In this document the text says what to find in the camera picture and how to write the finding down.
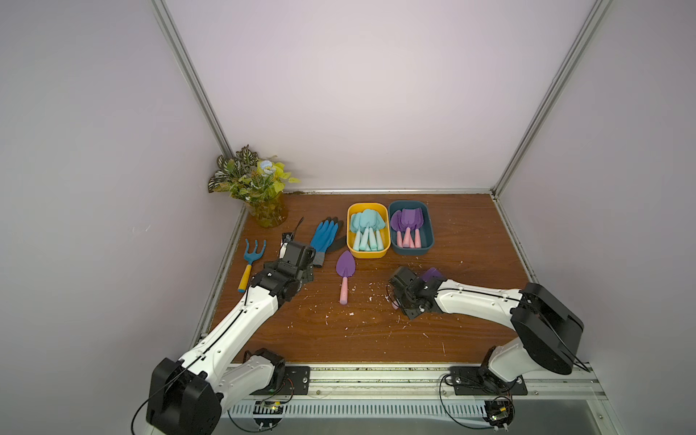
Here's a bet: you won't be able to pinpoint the purple square shovel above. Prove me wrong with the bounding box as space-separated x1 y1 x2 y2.
413 208 424 248
401 208 417 248
420 268 447 283

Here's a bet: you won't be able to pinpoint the teal plastic storage box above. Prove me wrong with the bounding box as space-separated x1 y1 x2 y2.
388 200 434 257

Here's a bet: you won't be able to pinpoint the teal shovel sideways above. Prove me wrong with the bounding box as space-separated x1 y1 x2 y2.
375 229 384 251

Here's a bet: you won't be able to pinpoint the purple pointed shovel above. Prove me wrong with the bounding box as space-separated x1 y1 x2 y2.
390 210 403 248
336 250 356 306

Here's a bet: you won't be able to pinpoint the purple pointed shovel top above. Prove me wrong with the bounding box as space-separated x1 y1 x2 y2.
390 210 403 248

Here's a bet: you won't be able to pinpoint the yellow plastic storage box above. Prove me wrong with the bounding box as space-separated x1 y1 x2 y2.
346 203 392 259

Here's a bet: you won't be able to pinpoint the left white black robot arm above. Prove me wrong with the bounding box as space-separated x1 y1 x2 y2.
139 241 316 434

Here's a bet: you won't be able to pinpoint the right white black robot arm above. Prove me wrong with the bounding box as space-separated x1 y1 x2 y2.
389 266 589 391

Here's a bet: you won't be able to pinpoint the blue grey gardening glove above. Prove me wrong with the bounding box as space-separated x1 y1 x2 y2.
310 217 346 268

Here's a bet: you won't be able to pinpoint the artificial plant in glass vase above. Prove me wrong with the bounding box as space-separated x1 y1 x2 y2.
208 145 299 228

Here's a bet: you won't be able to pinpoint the left small circuit board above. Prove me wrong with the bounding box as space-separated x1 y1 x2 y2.
252 401 286 431

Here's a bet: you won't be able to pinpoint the small circuit board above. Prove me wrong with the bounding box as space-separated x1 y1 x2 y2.
483 396 516 431
252 401 286 431

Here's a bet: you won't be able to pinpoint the right small circuit board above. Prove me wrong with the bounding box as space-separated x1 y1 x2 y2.
483 396 516 431

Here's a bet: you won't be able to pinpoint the blue rake yellow handle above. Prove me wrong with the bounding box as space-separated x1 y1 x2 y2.
237 239 266 293

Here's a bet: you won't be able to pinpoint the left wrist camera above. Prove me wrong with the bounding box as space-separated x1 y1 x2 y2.
279 232 295 258

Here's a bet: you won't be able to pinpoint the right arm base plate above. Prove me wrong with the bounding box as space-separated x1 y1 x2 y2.
444 366 529 396

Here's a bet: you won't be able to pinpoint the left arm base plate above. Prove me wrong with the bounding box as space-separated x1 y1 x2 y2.
250 365 311 397

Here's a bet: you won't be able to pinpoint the aluminium front rail frame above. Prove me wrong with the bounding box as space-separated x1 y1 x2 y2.
218 364 625 434

